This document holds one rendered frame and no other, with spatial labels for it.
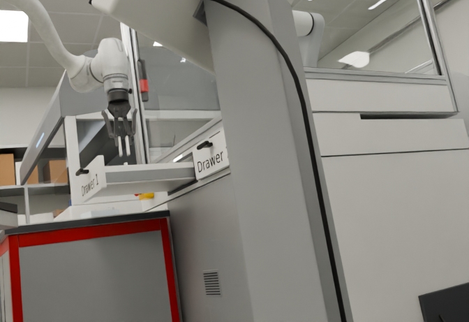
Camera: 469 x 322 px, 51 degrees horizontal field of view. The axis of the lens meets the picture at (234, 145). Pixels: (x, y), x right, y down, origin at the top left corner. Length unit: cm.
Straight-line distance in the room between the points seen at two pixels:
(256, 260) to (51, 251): 113
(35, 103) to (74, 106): 356
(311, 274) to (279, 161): 18
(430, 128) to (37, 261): 144
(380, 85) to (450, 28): 328
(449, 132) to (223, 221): 91
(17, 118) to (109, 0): 542
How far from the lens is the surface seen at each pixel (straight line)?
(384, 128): 173
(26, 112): 619
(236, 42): 86
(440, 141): 193
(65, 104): 268
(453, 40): 500
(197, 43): 96
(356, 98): 169
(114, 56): 186
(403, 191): 172
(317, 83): 160
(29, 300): 181
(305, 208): 77
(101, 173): 162
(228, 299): 163
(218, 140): 155
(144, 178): 168
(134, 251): 189
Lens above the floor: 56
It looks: 12 degrees up
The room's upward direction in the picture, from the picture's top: 9 degrees counter-clockwise
